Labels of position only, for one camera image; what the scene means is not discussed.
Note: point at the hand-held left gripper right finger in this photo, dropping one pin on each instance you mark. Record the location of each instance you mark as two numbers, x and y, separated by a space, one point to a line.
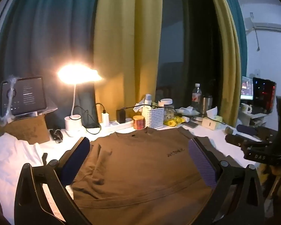
201 165

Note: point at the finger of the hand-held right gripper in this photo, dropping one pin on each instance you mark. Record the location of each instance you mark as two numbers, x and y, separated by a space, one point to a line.
238 139
248 130

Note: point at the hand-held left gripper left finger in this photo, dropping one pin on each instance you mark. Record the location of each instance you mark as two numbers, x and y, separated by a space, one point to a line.
76 160

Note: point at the brown t-shirt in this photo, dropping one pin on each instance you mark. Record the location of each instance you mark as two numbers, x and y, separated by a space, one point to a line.
140 168

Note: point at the white mug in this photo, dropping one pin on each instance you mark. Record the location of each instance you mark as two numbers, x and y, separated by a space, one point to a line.
245 108

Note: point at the white textured table cover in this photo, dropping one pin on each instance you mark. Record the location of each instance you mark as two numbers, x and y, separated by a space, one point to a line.
53 147

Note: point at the beige tissue box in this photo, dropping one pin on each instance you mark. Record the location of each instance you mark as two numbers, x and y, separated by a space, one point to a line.
210 124

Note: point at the white desk lamp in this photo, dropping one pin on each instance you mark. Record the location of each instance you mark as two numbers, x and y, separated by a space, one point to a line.
73 124

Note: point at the black computer tower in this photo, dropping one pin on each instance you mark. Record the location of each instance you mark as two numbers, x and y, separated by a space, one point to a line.
263 93

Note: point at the steel tumbler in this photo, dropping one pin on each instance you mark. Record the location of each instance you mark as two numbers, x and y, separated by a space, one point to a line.
207 105

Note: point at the white charger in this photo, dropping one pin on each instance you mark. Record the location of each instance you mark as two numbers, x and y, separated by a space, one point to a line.
105 119

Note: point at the white power strip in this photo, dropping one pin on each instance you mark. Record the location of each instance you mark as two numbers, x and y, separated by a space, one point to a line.
114 127

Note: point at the yellow packet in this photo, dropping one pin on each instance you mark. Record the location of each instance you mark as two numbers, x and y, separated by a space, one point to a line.
172 122

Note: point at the brown cardboard box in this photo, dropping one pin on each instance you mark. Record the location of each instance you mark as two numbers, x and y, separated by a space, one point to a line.
30 129

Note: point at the clear plastic water bottle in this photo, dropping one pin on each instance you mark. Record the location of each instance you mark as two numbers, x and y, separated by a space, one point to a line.
196 98

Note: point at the black charger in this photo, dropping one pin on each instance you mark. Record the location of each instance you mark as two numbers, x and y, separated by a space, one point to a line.
121 116

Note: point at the white cloth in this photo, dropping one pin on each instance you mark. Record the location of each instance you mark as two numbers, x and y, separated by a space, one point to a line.
11 159

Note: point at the white perforated basket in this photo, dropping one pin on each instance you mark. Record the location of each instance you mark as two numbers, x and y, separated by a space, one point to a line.
154 118

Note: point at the narrow yellow curtain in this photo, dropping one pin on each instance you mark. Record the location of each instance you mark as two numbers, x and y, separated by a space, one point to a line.
227 63

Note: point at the white lidded jar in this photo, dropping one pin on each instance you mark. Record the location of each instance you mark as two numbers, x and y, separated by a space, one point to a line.
166 103

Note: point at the red can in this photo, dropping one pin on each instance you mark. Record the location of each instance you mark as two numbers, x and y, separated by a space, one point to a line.
138 123

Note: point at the black tablet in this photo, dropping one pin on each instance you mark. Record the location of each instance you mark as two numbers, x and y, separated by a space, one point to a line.
25 96

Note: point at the crumpled white tissue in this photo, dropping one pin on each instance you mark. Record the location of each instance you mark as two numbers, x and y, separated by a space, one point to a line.
140 106

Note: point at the grey-capped bottle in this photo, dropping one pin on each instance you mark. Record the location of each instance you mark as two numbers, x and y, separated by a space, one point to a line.
148 98

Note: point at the narrow teal curtain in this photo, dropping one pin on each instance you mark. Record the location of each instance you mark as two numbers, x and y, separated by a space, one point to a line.
238 28

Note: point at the white air conditioner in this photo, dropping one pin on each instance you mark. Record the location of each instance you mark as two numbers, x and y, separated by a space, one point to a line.
269 27

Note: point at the wide yellow curtain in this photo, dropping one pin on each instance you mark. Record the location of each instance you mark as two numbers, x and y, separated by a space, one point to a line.
126 51

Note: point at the wide teal curtain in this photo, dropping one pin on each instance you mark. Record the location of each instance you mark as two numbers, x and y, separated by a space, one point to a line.
49 28

